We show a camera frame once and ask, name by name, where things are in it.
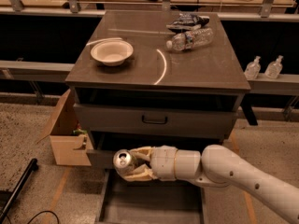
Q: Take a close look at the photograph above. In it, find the white paper bowl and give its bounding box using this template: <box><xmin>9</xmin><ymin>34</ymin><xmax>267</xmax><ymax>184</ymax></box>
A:
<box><xmin>91</xmin><ymin>40</ymin><xmax>134</xmax><ymax>66</ymax></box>

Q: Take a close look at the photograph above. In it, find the cardboard box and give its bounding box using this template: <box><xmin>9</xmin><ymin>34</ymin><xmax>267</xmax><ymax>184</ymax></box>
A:
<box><xmin>38</xmin><ymin>90</ymin><xmax>92</xmax><ymax>166</ymax></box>

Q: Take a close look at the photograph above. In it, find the black floor cable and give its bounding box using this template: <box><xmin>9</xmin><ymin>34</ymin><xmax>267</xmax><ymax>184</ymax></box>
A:
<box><xmin>26</xmin><ymin>210</ymin><xmax>60</xmax><ymax>224</ymax></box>

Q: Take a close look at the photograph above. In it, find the grey middle drawer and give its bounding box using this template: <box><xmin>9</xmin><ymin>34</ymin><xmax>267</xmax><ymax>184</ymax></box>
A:
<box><xmin>87</xmin><ymin>149</ymin><xmax>114</xmax><ymax>169</ymax></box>

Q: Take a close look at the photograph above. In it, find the dark chip bag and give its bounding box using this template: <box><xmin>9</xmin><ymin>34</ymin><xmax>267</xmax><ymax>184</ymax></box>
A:
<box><xmin>166</xmin><ymin>13</ymin><xmax>209</xmax><ymax>34</ymax></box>

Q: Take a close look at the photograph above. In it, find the black pole on floor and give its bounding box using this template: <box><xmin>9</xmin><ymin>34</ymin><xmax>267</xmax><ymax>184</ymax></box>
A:
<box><xmin>0</xmin><ymin>159</ymin><xmax>38</xmax><ymax>224</ymax></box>

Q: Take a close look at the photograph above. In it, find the left sanitizer bottle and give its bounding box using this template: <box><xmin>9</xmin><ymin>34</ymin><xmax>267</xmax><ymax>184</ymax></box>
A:
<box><xmin>244</xmin><ymin>56</ymin><xmax>261</xmax><ymax>80</ymax></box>

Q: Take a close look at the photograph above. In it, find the grey top drawer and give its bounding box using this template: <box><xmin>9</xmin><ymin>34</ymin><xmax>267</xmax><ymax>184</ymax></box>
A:
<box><xmin>74</xmin><ymin>104</ymin><xmax>236</xmax><ymax>140</ymax></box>

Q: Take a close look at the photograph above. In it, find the grey bottom drawer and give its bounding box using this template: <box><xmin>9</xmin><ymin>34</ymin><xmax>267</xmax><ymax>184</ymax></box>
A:
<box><xmin>94</xmin><ymin>171</ymin><xmax>208</xmax><ymax>224</ymax></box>

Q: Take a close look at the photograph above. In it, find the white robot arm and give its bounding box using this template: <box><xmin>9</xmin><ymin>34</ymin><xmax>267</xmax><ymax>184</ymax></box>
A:
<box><xmin>113</xmin><ymin>145</ymin><xmax>299</xmax><ymax>224</ymax></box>

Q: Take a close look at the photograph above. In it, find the right sanitizer bottle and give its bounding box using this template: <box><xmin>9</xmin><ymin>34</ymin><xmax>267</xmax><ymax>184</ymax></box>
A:
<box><xmin>264</xmin><ymin>55</ymin><xmax>283</xmax><ymax>78</ymax></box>

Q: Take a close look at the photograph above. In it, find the grey drawer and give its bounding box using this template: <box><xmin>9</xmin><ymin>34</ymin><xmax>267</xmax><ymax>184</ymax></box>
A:
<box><xmin>94</xmin><ymin>171</ymin><xmax>208</xmax><ymax>224</ymax></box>
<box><xmin>87</xmin><ymin>149</ymin><xmax>114</xmax><ymax>169</ymax></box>
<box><xmin>74</xmin><ymin>104</ymin><xmax>236</xmax><ymax>140</ymax></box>

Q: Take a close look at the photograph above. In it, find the clear plastic water bottle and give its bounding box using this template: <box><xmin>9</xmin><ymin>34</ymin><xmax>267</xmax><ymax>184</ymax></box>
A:
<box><xmin>166</xmin><ymin>28</ymin><xmax>214</xmax><ymax>51</ymax></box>

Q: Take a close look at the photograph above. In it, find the sanitizer bottle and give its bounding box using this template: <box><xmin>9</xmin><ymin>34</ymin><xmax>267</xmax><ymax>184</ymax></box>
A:
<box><xmin>244</xmin><ymin>56</ymin><xmax>261</xmax><ymax>80</ymax></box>
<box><xmin>264</xmin><ymin>55</ymin><xmax>283</xmax><ymax>78</ymax></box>

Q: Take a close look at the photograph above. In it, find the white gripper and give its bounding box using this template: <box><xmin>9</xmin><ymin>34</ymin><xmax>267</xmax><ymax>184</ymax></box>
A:
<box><xmin>121</xmin><ymin>146</ymin><xmax>178</xmax><ymax>182</ymax></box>

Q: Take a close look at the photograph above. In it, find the grey drawer cabinet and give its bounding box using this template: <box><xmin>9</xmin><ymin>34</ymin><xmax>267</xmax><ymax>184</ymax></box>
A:
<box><xmin>64</xmin><ymin>9</ymin><xmax>251</xmax><ymax>170</ymax></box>

